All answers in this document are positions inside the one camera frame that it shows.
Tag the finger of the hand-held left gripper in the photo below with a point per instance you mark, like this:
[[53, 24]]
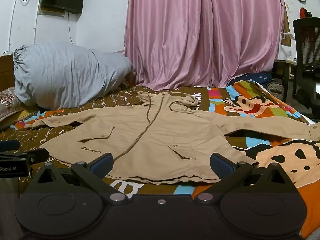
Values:
[[35, 155], [10, 145]]

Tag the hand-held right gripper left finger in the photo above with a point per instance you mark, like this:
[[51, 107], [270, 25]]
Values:
[[103, 166]]

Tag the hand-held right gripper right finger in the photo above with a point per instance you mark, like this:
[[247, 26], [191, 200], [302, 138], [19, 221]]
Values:
[[220, 166]]

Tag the beige hooded jacket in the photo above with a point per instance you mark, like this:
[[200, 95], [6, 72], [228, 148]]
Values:
[[150, 135]]

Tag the patterned brown pillow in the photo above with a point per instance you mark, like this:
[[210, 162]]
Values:
[[12, 102]]

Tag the cartoon printed blanket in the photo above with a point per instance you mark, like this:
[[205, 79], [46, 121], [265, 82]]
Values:
[[275, 155]]

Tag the wooden headboard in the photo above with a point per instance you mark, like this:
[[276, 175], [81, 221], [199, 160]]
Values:
[[6, 70]]

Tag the grey bedding bundle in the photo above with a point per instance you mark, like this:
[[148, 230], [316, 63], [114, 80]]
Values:
[[65, 75]]

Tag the dark blue bag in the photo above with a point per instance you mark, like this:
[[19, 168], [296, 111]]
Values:
[[252, 78]]

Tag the dark patterned bag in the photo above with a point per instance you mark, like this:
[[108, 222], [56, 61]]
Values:
[[275, 88]]

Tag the wooden desk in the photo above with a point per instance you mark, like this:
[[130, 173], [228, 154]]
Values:
[[283, 66]]

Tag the pink curtain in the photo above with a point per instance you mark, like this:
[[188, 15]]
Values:
[[200, 35]]

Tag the black mesh office chair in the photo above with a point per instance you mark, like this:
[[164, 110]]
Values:
[[306, 55]]

